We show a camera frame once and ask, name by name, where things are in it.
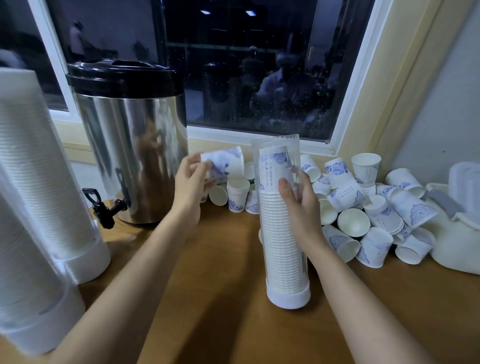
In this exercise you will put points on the person's right hand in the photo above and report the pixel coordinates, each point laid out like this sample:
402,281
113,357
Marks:
306,221

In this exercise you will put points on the person's left hand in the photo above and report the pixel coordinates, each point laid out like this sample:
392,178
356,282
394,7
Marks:
189,191

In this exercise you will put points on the nested stack of paper cups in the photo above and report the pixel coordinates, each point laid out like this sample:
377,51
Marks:
283,255
37,180
21,270

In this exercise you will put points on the single blue-printed paper cup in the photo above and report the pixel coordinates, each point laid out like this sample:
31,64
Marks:
225,161

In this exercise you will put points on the pile of paper cups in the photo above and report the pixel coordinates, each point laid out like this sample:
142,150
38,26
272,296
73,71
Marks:
375,214

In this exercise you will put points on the person's right forearm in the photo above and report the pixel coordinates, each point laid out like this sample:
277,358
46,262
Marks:
367,311

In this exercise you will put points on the person's left forearm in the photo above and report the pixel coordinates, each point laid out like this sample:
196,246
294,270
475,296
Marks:
127,296

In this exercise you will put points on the stainless steel water dispenser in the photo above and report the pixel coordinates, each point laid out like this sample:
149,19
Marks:
135,146

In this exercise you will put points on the white framed window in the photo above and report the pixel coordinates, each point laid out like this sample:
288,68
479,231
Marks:
247,60

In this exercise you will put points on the translucent plastic box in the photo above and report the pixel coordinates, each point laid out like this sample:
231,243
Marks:
454,244

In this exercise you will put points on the white plastic lid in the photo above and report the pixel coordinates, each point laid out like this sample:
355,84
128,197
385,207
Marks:
466,191

